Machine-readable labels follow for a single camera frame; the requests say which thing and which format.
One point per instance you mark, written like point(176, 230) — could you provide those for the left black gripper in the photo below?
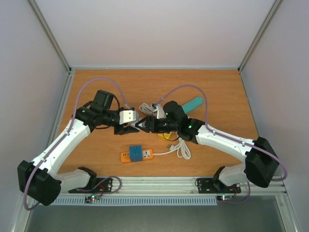
point(122, 130)

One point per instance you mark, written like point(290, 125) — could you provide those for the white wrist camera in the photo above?
point(158, 111)
point(128, 116)

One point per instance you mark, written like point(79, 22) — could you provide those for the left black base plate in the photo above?
point(101, 184)

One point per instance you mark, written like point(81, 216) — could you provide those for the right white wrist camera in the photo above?
point(158, 111)

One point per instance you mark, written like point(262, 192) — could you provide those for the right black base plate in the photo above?
point(206, 185)

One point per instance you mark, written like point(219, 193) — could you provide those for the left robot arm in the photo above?
point(39, 179)

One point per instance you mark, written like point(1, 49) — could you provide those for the aluminium front rail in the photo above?
point(152, 186)

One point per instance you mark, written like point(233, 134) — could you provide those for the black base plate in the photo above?
point(206, 185)
point(101, 184)

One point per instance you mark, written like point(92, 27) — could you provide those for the left small circuit board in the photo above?
point(91, 199)

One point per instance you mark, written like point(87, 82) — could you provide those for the grey white plug adapter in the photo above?
point(139, 123)

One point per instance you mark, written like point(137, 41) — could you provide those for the small circuit board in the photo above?
point(223, 198)
point(91, 199)

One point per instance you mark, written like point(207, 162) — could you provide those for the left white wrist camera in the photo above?
point(128, 116)

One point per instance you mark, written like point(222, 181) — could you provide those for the blue cube socket adapter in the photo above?
point(135, 152)

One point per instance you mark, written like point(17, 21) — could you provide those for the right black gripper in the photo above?
point(150, 123)

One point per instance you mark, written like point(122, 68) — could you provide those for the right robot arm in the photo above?
point(259, 161)

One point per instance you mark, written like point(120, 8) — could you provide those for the grey slotted cable duct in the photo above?
point(139, 201)

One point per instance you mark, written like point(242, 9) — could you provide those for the teal power strip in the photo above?
point(192, 104)

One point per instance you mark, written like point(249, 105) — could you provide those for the orange power strip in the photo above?
point(143, 155)

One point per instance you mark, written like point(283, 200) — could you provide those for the yellow plug adapter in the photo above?
point(171, 136)

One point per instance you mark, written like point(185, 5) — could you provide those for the right small circuit board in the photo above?
point(223, 198)

